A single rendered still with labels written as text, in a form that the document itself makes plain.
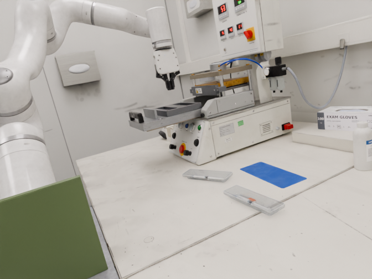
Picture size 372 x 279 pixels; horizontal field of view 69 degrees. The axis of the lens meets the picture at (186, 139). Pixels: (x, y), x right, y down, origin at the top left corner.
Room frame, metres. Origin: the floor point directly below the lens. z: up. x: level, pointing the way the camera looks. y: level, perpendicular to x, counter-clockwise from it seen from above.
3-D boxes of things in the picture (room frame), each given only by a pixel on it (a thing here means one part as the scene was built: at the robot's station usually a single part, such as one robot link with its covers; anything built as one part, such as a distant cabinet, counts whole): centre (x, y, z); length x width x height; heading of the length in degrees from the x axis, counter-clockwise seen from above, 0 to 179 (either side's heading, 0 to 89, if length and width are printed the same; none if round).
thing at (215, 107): (1.17, -0.20, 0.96); 0.26 x 0.05 x 0.07; 114
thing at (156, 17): (1.22, 0.02, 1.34); 0.09 x 0.08 x 0.13; 2
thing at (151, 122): (1.20, 0.06, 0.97); 0.30 x 0.22 x 0.08; 114
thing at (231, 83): (1.32, -0.22, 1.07); 0.22 x 0.17 x 0.10; 24
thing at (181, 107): (1.22, 0.02, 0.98); 0.20 x 0.17 x 0.03; 24
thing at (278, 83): (1.17, -0.42, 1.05); 0.15 x 0.05 x 0.15; 24
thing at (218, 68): (1.32, -0.25, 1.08); 0.31 x 0.24 x 0.13; 24
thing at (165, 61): (1.22, 0.02, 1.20); 0.10 x 0.08 x 0.11; 114
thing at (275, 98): (1.34, -0.25, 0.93); 0.46 x 0.35 x 0.01; 114
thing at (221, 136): (1.30, -0.22, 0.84); 0.53 x 0.37 x 0.17; 114
